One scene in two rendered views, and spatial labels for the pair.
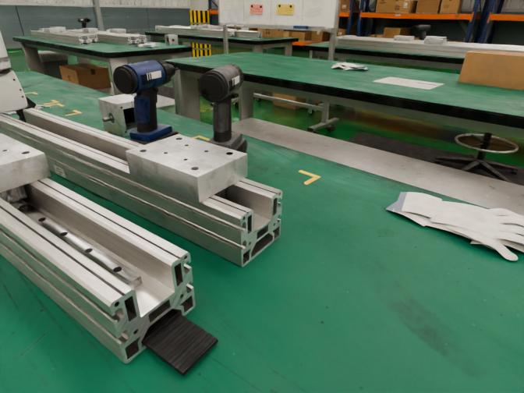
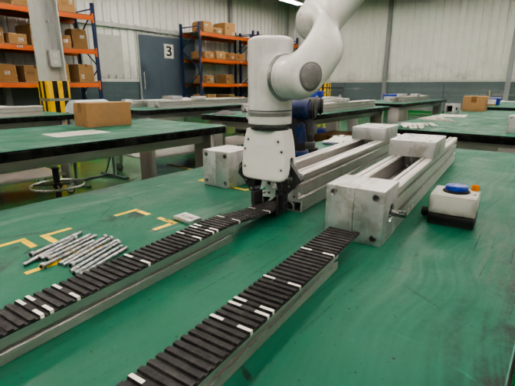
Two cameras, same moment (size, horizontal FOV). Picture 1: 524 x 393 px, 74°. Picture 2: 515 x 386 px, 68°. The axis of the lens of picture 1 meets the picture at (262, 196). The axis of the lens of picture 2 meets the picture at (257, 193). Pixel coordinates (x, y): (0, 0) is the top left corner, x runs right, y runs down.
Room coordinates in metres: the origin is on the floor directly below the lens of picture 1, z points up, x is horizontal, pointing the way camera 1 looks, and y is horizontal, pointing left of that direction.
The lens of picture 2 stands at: (0.97, 1.44, 1.04)
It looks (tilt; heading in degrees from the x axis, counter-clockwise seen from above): 16 degrees down; 268
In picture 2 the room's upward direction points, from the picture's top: straight up
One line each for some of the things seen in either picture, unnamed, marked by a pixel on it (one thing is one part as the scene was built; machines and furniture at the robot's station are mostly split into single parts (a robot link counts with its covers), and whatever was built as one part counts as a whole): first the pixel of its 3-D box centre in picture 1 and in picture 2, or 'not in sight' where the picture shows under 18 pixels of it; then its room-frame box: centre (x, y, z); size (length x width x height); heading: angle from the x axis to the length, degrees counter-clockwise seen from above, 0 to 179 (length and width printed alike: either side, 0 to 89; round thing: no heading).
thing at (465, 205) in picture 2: not in sight; (449, 204); (0.57, 0.73, 0.81); 0.10 x 0.08 x 0.06; 144
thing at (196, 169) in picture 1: (188, 171); (375, 135); (0.51, 0.12, 0.87); 0.16 x 0.11 x 0.07; 54
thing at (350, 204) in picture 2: not in sight; (368, 209); (0.75, 0.80, 0.83); 0.12 x 0.09 x 0.10; 144
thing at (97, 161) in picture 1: (104, 163); (348, 160); (0.66, 0.32, 0.82); 0.80 x 0.10 x 0.09; 54
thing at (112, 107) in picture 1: (120, 115); (231, 166); (1.00, 0.42, 0.83); 0.11 x 0.10 x 0.10; 142
